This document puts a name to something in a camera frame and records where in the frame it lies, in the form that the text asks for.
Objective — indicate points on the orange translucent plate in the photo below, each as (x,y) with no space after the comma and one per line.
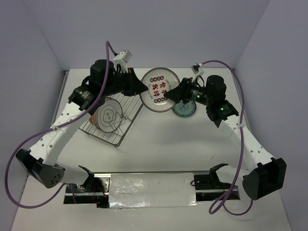
(91,120)

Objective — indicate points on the white plate red chinese characters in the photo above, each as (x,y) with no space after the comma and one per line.
(159,81)

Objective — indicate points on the blue patterned small plate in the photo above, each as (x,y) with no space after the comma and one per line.
(184,110)

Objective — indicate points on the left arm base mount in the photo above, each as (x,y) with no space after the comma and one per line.
(94,190)

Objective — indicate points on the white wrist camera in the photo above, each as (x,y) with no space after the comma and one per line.
(197,69)
(122,57)

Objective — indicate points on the metal wire dish rack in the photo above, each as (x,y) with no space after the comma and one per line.
(131,106)

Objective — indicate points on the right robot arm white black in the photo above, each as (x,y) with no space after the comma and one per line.
(267,173)

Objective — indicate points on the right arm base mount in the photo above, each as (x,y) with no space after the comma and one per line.
(208,186)

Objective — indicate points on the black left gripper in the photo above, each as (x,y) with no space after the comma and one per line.
(134,86)

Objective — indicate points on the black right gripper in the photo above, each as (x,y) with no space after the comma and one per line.
(181,92)

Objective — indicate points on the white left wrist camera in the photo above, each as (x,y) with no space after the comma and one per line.
(122,57)

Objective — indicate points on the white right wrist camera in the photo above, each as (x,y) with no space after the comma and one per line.
(197,69)

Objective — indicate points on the white plate line drawing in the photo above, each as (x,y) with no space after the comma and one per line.
(108,116)

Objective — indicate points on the silver foil tape patch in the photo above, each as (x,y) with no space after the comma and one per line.
(151,190)

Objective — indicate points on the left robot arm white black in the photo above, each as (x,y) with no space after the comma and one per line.
(40,160)

